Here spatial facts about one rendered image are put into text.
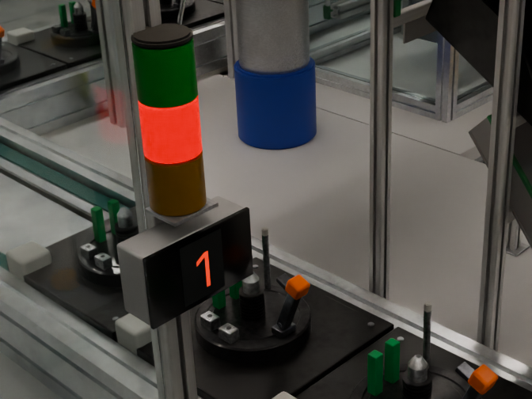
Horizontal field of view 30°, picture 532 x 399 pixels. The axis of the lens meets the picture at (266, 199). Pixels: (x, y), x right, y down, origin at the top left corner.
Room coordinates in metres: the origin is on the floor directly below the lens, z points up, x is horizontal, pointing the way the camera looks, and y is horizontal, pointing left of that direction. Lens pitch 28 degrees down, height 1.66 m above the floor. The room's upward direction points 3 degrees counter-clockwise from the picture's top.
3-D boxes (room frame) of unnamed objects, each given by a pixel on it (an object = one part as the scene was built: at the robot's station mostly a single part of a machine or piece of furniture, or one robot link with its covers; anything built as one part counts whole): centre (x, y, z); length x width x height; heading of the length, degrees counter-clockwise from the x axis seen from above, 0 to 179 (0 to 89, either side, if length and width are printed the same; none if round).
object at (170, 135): (0.77, 0.08, 1.33); 0.05 x 0.05 x 0.05
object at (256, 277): (0.99, 0.02, 1.01); 0.24 x 0.24 x 0.13; 43
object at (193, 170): (0.77, 0.08, 1.28); 0.05 x 0.05 x 0.05
